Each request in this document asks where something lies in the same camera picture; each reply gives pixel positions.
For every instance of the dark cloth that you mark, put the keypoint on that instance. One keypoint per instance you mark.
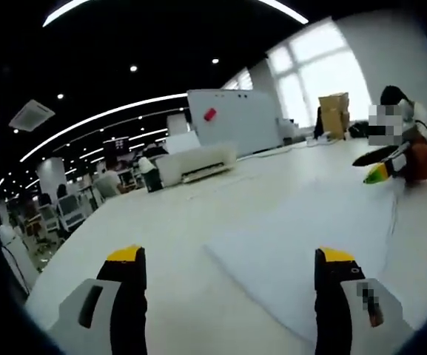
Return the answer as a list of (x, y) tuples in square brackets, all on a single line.
[(318, 124)]

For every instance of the wide ceiling light bar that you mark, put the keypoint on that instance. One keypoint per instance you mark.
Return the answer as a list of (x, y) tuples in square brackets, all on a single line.
[(168, 3)]

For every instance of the white equipment stand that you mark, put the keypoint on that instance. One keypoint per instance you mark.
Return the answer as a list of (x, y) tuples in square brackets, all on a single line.
[(17, 259)]

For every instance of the small hanging screen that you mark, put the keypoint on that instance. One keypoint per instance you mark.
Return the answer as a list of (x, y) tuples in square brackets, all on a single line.
[(116, 143)]

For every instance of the white square pillar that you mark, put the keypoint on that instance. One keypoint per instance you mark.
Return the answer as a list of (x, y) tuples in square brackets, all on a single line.
[(50, 174)]

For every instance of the white mesh office chair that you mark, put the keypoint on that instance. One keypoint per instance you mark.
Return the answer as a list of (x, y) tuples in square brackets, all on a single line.
[(70, 211)]

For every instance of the window with blinds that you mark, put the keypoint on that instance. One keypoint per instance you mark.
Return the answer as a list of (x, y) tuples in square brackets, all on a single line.
[(239, 80)]

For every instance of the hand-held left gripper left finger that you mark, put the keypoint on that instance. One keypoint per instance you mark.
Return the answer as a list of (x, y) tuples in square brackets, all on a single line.
[(124, 296)]

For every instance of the brown cardboard box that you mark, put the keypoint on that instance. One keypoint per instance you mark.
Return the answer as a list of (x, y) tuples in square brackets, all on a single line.
[(333, 114)]

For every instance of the white table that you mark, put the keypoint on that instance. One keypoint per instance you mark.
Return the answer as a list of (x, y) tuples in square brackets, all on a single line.
[(161, 229)]

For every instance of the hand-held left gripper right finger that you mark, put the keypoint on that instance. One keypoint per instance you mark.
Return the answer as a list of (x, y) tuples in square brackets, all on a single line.
[(331, 296)]

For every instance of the narrow white pillar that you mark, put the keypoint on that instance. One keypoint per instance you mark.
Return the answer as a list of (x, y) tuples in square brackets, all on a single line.
[(178, 125)]

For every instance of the white whiteboard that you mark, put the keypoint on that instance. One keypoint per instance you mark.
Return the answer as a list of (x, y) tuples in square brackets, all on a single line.
[(242, 122)]

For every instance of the round ceiling spotlight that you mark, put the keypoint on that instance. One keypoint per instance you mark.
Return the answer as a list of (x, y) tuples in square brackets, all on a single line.
[(133, 68), (215, 61), (60, 96)]

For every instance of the person's right hand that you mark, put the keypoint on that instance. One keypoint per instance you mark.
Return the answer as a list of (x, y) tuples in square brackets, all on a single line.
[(424, 162)]

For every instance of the white printer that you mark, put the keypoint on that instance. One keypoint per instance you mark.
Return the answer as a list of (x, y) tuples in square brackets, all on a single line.
[(198, 164)]

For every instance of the large bright window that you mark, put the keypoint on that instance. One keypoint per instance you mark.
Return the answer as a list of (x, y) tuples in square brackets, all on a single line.
[(320, 74)]

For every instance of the ceiling air conditioner unit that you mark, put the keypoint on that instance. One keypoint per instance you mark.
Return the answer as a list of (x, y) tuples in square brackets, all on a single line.
[(32, 115)]

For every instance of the curved ceiling light strip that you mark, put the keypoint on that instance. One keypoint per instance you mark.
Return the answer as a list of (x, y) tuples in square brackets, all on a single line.
[(98, 114)]

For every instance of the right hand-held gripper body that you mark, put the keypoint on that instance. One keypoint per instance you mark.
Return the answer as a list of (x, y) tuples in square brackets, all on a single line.
[(400, 162)]

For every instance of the black stand with white cup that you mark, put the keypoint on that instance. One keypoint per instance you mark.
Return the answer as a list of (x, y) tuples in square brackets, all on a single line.
[(154, 181)]

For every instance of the red whiteboard eraser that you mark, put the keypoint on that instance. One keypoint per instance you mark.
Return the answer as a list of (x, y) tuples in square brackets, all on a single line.
[(210, 114)]

